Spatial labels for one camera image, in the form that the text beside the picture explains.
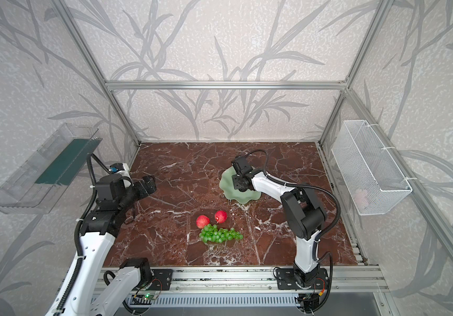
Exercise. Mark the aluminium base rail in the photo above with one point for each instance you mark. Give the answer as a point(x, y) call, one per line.
point(260, 279)

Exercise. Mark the light green wavy fruit bowl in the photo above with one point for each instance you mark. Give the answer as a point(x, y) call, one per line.
point(227, 186)

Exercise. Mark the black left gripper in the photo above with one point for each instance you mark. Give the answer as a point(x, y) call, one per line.
point(145, 185)

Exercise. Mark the green fake grape bunch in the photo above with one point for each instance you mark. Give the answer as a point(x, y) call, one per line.
point(215, 234)

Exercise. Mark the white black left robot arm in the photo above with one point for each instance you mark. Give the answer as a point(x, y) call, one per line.
point(113, 194)

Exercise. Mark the aluminium frame post right corner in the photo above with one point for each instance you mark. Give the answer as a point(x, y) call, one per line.
point(378, 19)

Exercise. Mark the red fake pomegranate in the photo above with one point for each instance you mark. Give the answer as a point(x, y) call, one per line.
point(202, 221)
point(221, 217)

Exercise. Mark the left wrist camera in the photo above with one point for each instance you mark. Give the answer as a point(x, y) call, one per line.
point(120, 168)

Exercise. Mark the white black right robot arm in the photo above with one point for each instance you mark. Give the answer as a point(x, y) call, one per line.
point(304, 211)

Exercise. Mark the aluminium frame post corner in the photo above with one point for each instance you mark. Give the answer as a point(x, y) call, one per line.
point(65, 15)
point(378, 19)

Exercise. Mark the white wire mesh basket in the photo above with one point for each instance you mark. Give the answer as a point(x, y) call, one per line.
point(366, 163)

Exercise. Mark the aluminium frame post left corner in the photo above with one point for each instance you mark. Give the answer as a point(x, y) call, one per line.
point(65, 15)

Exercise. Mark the pink object in basket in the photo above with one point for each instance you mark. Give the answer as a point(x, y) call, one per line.
point(361, 199)

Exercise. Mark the clear plastic wall tray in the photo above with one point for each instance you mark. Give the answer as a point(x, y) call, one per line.
point(36, 186)

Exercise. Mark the aluminium frame horizontal back bar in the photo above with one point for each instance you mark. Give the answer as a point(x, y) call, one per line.
point(225, 85)

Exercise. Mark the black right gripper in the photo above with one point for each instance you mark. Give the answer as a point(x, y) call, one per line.
point(240, 166)

